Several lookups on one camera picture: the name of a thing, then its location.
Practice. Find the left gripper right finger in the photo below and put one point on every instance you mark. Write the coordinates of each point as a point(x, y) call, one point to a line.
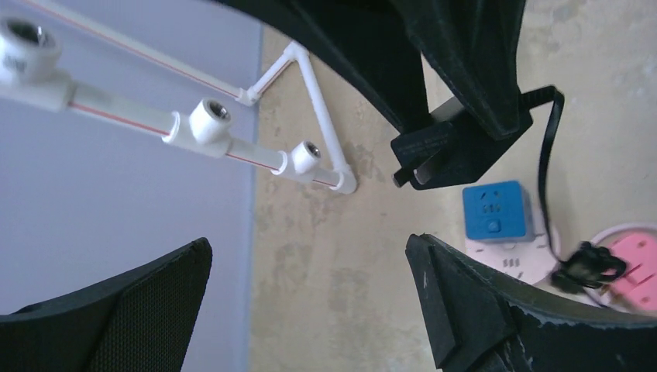
point(480, 319)

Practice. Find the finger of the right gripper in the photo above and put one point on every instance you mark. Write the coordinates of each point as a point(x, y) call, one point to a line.
point(472, 46)
point(362, 41)

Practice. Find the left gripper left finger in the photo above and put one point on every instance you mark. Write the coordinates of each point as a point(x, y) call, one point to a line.
point(140, 320)

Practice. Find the blue cube socket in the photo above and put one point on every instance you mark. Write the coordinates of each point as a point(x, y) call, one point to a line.
point(498, 212)

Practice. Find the black power adapter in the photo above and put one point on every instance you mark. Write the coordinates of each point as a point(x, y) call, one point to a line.
point(455, 150)

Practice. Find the pink square plug adapter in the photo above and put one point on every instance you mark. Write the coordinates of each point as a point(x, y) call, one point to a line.
point(637, 286)

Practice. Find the round pink power socket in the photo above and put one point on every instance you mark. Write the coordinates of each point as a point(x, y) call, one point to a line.
point(528, 261)

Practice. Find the white PVC pipe frame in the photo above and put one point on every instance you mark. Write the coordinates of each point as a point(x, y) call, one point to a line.
point(147, 74)

